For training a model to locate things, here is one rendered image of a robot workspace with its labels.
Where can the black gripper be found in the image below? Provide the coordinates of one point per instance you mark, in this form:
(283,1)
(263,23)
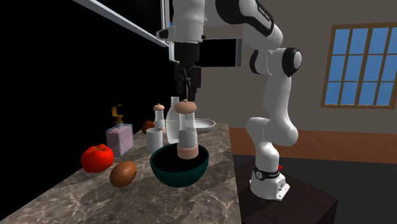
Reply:
(187,54)

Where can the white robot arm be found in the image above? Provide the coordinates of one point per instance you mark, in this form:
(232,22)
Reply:
(274,102)

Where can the small clear wooden-capped salt mill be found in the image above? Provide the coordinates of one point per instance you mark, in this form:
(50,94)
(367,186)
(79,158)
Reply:
(159,116)

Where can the white shallow bowl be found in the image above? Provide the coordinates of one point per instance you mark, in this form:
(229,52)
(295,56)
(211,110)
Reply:
(204,125)

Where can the clear glass bottle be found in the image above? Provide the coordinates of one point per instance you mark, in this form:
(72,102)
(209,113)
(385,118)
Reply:
(172,127)

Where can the large clear wooden-capped pepper mill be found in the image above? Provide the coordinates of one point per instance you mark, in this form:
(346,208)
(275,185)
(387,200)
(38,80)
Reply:
(187,133)

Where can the small brown egg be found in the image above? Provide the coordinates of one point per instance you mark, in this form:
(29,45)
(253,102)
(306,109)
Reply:
(147,126)

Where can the white cup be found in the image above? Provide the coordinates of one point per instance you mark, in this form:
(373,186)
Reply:
(154,140)

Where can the pink soap bottle gold pump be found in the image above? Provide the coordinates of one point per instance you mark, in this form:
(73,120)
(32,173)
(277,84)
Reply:
(119,139)

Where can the dark teal bowl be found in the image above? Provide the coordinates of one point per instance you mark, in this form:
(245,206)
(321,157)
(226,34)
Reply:
(183,176)

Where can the large brown egg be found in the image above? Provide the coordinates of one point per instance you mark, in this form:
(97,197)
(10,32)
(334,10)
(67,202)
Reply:
(123,174)

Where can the red tomato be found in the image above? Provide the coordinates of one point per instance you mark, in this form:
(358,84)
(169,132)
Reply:
(96,158)

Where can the dark robot stand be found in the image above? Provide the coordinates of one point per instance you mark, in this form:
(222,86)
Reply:
(310,206)

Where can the brown framed window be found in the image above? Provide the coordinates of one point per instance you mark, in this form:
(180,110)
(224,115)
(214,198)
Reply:
(361,65)

